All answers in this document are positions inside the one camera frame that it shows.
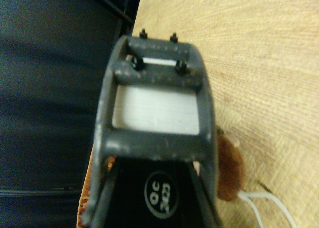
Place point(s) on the brown monkey plush toy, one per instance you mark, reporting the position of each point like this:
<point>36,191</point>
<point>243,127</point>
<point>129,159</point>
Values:
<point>230,168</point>

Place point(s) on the brown wicker basket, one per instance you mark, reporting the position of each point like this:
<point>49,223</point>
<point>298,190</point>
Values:
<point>85,205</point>

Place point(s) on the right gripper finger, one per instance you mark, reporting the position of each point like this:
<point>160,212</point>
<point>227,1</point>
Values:
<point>154,141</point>

